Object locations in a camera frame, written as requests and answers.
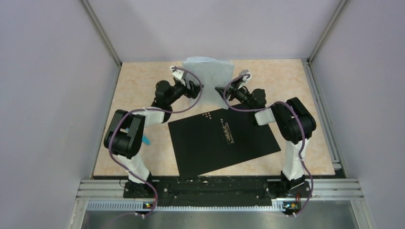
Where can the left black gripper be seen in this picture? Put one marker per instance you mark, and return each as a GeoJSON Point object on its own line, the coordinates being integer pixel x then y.
{"type": "Point", "coordinates": [194, 91]}

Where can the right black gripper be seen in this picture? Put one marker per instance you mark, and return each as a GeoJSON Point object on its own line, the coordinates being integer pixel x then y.
{"type": "Point", "coordinates": [225, 92]}

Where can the paper sheet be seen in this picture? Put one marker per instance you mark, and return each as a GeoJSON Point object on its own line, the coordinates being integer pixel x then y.
{"type": "Point", "coordinates": [212, 73]}

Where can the grey black folder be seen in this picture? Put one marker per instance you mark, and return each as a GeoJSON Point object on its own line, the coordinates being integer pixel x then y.
{"type": "Point", "coordinates": [200, 146]}

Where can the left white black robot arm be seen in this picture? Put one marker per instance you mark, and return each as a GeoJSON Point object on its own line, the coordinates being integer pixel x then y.
{"type": "Point", "coordinates": [124, 136]}

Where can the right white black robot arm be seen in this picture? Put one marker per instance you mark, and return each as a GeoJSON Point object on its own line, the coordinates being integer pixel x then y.
{"type": "Point", "coordinates": [294, 121]}

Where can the cyan marker pen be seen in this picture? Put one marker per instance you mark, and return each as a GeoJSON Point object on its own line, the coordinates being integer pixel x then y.
{"type": "Point", "coordinates": [145, 140]}

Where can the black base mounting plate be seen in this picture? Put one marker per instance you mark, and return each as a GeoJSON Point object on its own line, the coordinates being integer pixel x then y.
{"type": "Point", "coordinates": [219, 191]}

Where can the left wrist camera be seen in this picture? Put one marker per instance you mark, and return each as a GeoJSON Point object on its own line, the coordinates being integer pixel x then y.
{"type": "Point", "coordinates": [178, 75]}

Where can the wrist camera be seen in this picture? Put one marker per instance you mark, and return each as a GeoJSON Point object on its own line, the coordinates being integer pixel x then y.
{"type": "Point", "coordinates": [178, 75]}
{"type": "Point", "coordinates": [243, 78]}

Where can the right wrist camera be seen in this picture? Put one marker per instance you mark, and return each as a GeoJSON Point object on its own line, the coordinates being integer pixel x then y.
{"type": "Point", "coordinates": [243, 78]}

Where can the aluminium rail frame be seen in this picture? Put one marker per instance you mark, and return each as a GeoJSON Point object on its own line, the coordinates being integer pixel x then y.
{"type": "Point", "coordinates": [333, 203]}

